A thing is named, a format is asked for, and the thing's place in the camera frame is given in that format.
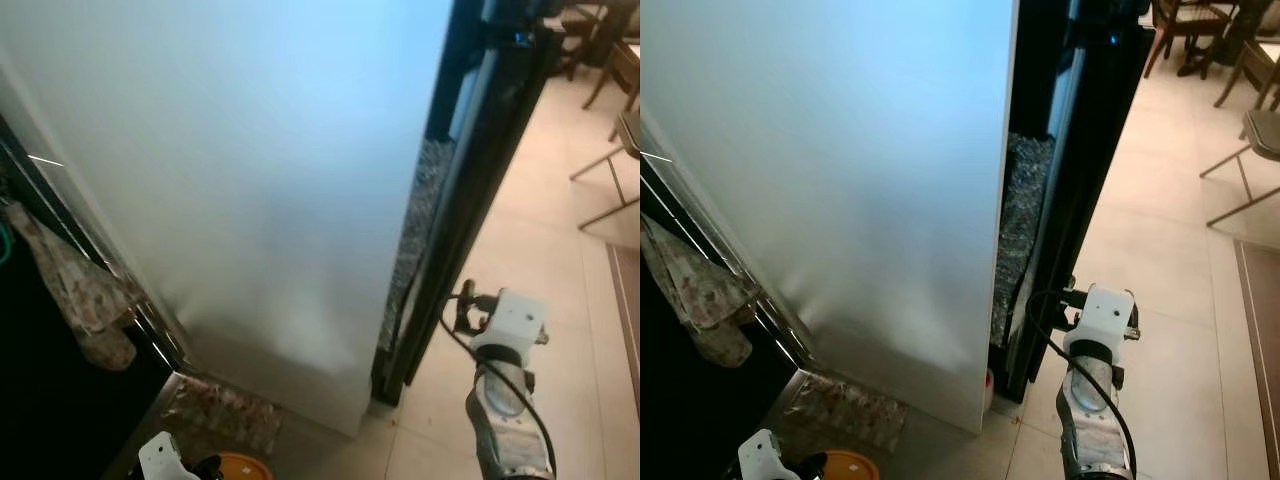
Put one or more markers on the yellow orange bowl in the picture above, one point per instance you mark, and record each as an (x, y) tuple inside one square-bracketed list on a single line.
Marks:
[(245, 468), (855, 466)]

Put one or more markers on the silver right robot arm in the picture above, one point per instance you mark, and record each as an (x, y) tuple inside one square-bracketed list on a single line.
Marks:
[(505, 410), (1090, 410)]

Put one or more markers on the fridge body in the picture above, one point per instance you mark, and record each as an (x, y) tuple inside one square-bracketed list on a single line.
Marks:
[(1085, 150), (470, 170)]

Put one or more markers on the white fridge door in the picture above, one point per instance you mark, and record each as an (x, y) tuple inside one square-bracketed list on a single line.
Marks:
[(840, 180), (230, 180)]

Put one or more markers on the floral floor mat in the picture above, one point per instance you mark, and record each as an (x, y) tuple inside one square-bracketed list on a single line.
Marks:
[(850, 412), (225, 415)]

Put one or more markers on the black glossy cabinet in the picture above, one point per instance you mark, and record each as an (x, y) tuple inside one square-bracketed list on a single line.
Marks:
[(50, 400), (690, 410)]

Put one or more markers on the brown floor rug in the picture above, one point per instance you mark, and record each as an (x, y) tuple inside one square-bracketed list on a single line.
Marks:
[(627, 330), (1262, 350)]

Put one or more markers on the floral hanging towel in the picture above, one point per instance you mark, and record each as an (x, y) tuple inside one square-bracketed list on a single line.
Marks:
[(80, 290), (700, 300)]

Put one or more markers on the metal folding chair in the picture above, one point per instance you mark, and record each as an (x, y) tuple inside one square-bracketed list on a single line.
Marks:
[(1255, 150), (615, 150)]

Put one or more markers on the dark wooden chair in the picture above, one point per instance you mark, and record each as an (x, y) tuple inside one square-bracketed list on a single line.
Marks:
[(610, 45), (1220, 35)]

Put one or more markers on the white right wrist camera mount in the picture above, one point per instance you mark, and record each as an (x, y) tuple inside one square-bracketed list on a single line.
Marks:
[(1105, 315), (512, 320)]

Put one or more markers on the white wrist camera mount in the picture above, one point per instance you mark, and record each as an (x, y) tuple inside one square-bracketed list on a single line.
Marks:
[(160, 460), (762, 458), (512, 320), (1105, 315)]

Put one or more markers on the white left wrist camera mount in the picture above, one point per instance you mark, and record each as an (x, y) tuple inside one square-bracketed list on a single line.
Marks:
[(762, 458), (160, 460)]

